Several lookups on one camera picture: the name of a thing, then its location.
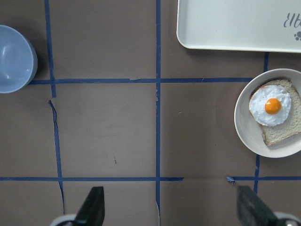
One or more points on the fried egg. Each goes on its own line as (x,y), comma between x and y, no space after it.
(270,105)

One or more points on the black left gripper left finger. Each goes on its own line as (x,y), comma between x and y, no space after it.
(92,211)

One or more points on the cream bear tray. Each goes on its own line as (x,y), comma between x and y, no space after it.
(243,25)

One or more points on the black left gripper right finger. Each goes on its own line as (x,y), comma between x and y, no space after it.
(251,210)

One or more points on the bread slice under egg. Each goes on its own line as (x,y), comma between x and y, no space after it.
(287,121)

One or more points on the blue bowl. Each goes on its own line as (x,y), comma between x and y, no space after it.
(18,60)

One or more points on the cream round plate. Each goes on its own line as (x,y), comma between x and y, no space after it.
(250,132)

